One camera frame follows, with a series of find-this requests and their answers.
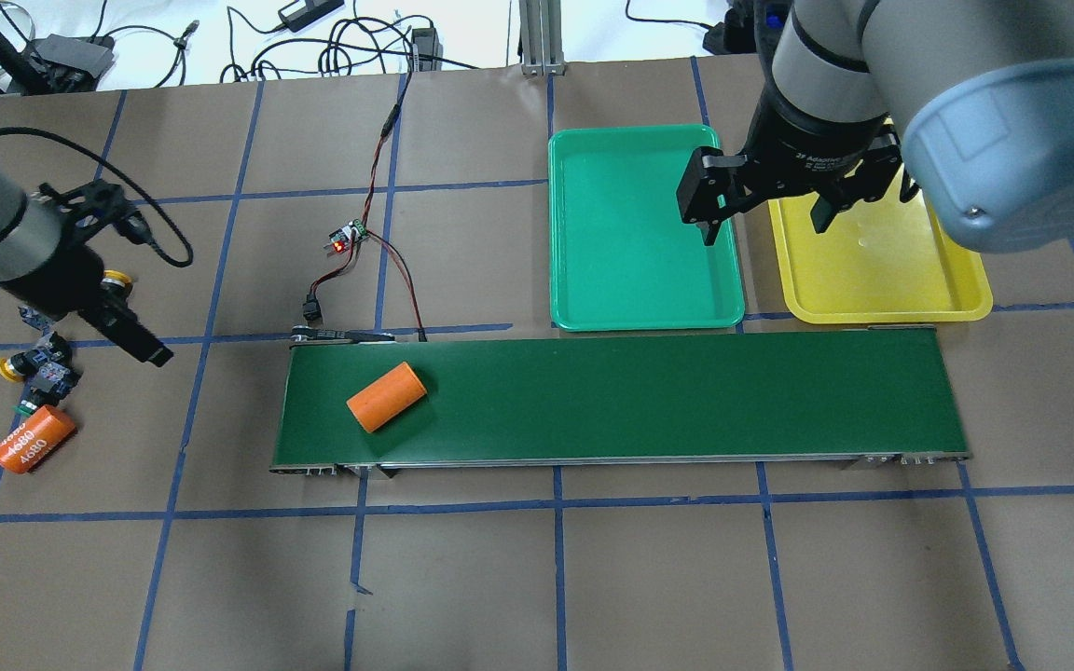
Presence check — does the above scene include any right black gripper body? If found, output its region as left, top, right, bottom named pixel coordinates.
left=732, top=89, right=903, bottom=213

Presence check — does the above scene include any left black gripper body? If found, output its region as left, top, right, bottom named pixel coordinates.
left=11, top=183, right=142, bottom=327

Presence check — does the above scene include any green push button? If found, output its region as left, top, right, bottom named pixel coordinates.
left=18, top=305, right=54, bottom=335
left=14, top=362, right=81, bottom=417

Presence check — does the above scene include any orange cylinder with 4680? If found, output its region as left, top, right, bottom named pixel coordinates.
left=0, top=404, right=76, bottom=475

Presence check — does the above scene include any plain orange cylinder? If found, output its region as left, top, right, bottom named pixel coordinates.
left=346, top=362, right=429, bottom=433

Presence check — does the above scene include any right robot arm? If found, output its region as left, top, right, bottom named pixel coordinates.
left=674, top=1, right=1074, bottom=253

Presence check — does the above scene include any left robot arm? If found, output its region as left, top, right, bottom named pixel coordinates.
left=0, top=127, right=195, bottom=366

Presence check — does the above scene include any yellow plastic tray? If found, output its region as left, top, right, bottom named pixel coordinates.
left=768, top=164, right=995, bottom=324

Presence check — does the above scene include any green plastic tray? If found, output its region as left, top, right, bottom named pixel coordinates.
left=548, top=123, right=748, bottom=332

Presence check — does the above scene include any black power adapter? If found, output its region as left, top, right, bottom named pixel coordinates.
left=702, top=19, right=758, bottom=55

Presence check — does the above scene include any black connector plug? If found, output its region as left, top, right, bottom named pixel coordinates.
left=301, top=292, right=324, bottom=323

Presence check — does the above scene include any green conveyor belt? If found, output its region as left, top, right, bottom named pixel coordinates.
left=271, top=330, right=971, bottom=475

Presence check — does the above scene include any aluminium frame post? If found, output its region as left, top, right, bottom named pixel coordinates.
left=518, top=0, right=566, bottom=77

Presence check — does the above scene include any red black wire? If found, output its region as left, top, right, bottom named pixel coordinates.
left=309, top=75, right=429, bottom=341

